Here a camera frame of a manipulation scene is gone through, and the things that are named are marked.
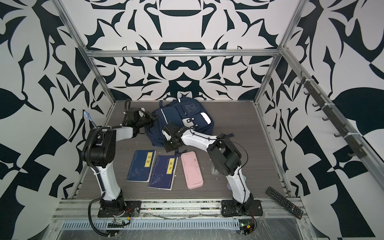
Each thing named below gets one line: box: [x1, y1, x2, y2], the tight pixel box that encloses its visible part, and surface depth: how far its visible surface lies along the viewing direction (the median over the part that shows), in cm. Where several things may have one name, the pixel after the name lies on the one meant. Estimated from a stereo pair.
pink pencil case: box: [181, 151, 204, 190], surface depth 87 cm
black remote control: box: [265, 186, 304, 220], surface depth 76 cm
